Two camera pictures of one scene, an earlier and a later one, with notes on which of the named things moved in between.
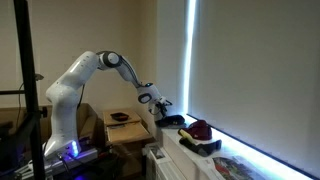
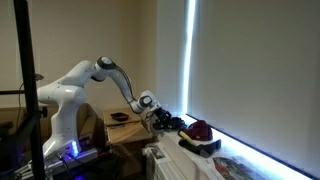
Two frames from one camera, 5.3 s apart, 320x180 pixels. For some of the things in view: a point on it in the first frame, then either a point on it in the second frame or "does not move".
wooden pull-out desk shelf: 126,132 does not move
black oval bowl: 118,116 does not move
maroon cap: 200,130 does not move
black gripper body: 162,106 -> 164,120
